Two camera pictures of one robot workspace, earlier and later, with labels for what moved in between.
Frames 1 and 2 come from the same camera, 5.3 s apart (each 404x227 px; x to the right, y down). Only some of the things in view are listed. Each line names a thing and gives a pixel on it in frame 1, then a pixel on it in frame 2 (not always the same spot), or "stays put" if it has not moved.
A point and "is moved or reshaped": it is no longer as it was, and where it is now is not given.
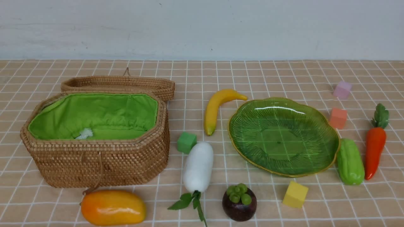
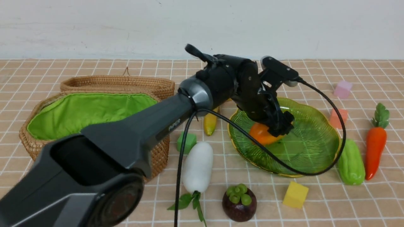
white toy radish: x=198 y=168 stays put
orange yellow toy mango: x=110 y=207 is moved or reshaped
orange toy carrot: x=376 y=139 stays put
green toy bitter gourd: x=350 y=165 stays put
